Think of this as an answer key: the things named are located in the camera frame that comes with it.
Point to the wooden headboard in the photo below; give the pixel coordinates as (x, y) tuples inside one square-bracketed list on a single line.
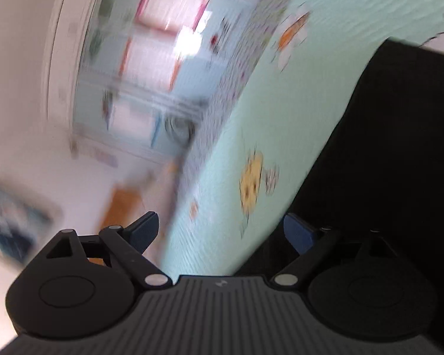
[(125, 206)]

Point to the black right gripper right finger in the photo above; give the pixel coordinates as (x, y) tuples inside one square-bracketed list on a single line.
[(363, 285)]

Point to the framed wedding photo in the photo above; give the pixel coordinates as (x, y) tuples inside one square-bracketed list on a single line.
[(27, 220)]

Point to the black garment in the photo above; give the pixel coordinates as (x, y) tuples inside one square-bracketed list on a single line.
[(382, 169)]

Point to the white wardrobe with glass doors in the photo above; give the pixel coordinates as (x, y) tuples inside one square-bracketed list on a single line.
[(139, 74)]

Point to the mint green quilted bedspread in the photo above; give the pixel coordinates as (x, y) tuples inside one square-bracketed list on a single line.
[(267, 125)]

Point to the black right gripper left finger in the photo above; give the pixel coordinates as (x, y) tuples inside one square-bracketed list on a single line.
[(79, 285)]

